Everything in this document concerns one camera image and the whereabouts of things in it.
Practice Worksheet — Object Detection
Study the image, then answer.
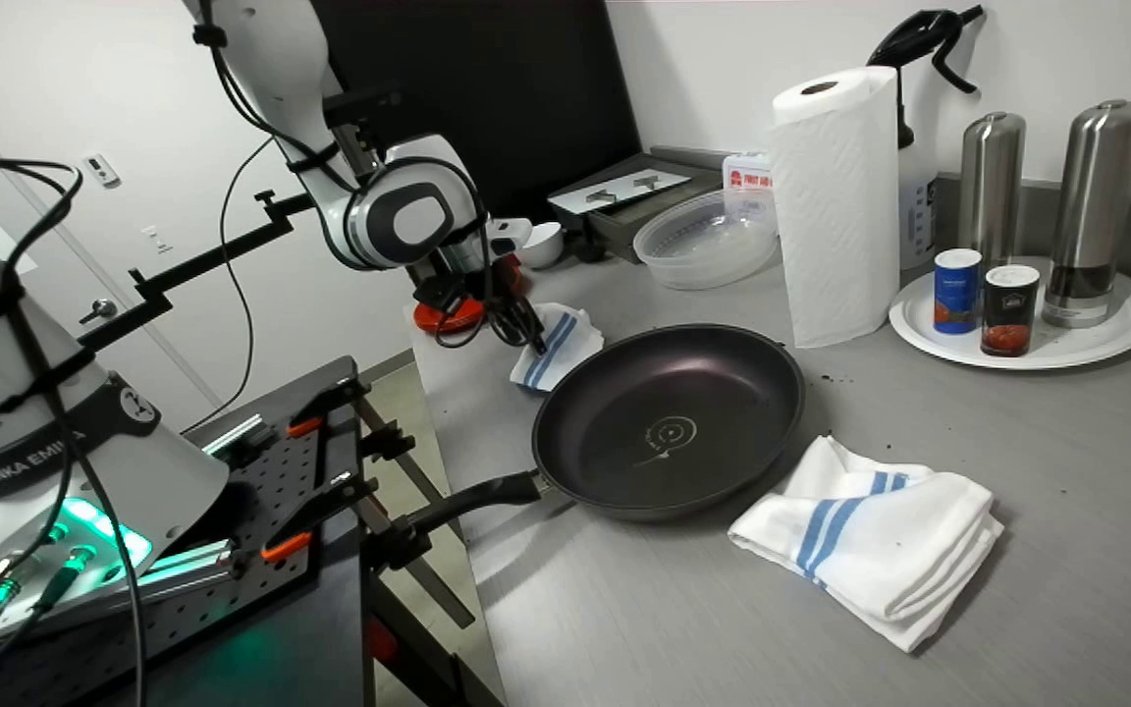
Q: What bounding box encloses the white sea salt box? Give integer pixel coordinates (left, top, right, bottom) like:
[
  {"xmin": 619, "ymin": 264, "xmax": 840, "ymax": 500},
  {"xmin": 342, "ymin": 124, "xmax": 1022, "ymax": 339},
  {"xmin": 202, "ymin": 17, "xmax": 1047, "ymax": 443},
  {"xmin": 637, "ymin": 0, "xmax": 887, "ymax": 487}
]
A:
[{"xmin": 721, "ymin": 149, "xmax": 781, "ymax": 200}]

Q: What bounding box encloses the black breadboard table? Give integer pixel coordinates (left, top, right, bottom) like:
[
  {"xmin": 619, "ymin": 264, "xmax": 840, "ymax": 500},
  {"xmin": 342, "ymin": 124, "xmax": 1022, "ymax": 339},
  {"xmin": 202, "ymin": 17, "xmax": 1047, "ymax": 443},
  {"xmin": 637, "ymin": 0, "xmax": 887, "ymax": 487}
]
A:
[{"xmin": 0, "ymin": 352, "xmax": 503, "ymax": 707}]

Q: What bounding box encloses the black clamp with orange handle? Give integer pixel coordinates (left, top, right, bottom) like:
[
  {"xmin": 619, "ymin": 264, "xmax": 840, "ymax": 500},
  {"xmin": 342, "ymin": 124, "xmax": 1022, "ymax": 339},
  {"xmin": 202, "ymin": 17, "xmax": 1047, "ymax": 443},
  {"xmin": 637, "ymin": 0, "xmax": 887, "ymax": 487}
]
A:
[
  {"xmin": 281, "ymin": 378, "xmax": 422, "ymax": 463},
  {"xmin": 256, "ymin": 473, "xmax": 392, "ymax": 570}
]

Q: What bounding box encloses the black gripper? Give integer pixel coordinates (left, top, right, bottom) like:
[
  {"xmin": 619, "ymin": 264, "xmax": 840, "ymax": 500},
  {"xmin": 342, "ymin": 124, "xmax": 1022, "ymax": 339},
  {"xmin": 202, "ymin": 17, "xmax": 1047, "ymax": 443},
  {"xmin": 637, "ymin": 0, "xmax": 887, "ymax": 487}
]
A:
[{"xmin": 423, "ymin": 247, "xmax": 550, "ymax": 352}]

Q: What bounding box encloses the white paper towel roll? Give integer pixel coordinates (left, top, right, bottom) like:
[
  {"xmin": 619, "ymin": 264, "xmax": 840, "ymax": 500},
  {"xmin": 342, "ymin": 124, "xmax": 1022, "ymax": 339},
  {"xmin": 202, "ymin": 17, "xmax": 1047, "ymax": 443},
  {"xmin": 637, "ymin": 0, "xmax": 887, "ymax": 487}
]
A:
[{"xmin": 769, "ymin": 61, "xmax": 906, "ymax": 352}]

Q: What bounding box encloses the blue spice jar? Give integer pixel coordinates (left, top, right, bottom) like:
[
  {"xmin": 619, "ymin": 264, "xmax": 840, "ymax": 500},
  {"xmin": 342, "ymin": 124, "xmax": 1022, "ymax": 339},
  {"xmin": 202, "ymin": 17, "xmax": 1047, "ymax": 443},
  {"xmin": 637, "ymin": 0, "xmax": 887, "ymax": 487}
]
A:
[{"xmin": 930, "ymin": 244, "xmax": 990, "ymax": 339}]

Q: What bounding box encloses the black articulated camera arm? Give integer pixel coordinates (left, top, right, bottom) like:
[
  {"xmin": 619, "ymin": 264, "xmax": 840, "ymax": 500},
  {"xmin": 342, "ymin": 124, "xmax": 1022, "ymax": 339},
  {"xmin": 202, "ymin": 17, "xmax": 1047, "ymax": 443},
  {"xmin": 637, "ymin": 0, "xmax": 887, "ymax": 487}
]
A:
[{"xmin": 73, "ymin": 189, "xmax": 324, "ymax": 356}]

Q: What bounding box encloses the round white plate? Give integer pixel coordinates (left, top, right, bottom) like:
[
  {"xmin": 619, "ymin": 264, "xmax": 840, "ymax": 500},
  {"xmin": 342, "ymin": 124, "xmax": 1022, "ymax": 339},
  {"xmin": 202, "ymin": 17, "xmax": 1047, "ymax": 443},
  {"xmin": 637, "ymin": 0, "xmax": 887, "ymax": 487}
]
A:
[{"xmin": 886, "ymin": 265, "xmax": 1131, "ymax": 378}]

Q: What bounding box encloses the small red round object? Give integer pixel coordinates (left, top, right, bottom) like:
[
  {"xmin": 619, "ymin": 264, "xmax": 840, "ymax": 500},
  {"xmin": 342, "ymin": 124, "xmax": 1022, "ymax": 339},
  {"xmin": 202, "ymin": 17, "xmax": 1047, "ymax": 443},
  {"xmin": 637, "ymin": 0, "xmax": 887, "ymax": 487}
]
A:
[{"xmin": 414, "ymin": 295, "xmax": 493, "ymax": 339}]

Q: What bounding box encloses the large clear plastic bowl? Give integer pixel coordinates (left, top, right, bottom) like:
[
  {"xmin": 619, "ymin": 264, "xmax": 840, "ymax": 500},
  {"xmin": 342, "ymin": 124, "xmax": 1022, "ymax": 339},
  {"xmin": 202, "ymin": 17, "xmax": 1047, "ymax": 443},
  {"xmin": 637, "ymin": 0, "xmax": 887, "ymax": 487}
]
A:
[{"xmin": 630, "ymin": 183, "xmax": 785, "ymax": 295}]

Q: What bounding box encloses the small white bowl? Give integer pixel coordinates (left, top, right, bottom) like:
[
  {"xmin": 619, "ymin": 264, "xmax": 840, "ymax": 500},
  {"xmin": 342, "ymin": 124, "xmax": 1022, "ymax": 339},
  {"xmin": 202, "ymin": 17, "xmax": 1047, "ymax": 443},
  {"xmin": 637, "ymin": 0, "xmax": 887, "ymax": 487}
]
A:
[{"xmin": 511, "ymin": 217, "xmax": 569, "ymax": 269}]

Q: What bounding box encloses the white towel with blue stripes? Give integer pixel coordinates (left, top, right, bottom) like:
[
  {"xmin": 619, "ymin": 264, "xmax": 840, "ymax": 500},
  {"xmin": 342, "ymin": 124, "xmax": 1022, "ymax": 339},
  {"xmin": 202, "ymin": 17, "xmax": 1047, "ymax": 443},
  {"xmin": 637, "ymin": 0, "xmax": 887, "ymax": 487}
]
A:
[
  {"xmin": 509, "ymin": 297, "xmax": 609, "ymax": 401},
  {"xmin": 723, "ymin": 432, "xmax": 1010, "ymax": 657}
]

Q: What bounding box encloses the black frying pan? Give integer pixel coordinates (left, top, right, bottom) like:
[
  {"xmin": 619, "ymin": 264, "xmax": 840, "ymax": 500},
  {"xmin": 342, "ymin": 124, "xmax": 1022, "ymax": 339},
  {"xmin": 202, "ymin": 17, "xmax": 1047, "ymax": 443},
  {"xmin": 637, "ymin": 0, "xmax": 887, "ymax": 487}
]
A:
[{"xmin": 372, "ymin": 323, "xmax": 811, "ymax": 572}]

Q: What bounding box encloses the large black screen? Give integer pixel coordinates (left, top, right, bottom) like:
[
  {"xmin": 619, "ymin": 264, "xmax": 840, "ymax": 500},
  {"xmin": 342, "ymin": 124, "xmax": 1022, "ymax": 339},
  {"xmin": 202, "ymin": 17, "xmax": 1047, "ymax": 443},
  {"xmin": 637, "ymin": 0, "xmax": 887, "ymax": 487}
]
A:
[{"xmin": 316, "ymin": 0, "xmax": 650, "ymax": 219}]

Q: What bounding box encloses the silver metal bar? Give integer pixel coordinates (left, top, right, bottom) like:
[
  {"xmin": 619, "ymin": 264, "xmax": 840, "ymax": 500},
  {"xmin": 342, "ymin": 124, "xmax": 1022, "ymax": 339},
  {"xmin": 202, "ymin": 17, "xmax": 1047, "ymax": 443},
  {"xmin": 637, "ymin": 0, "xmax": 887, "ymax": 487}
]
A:
[{"xmin": 130, "ymin": 535, "xmax": 245, "ymax": 598}]

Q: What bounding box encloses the spray bottle with black trigger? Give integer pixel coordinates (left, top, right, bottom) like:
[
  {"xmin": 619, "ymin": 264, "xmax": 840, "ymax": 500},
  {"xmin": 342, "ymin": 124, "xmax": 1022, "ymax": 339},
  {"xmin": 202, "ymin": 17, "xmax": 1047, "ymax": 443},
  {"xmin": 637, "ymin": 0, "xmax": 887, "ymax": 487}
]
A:
[{"xmin": 866, "ymin": 2, "xmax": 990, "ymax": 276}]

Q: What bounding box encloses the stainless steel grinder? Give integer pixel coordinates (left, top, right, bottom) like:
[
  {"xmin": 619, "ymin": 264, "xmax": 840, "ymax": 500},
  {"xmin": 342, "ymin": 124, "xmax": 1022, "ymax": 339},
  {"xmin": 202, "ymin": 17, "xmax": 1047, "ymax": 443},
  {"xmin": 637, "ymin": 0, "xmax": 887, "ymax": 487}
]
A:
[
  {"xmin": 1043, "ymin": 95, "xmax": 1131, "ymax": 331},
  {"xmin": 955, "ymin": 110, "xmax": 1028, "ymax": 269}
]

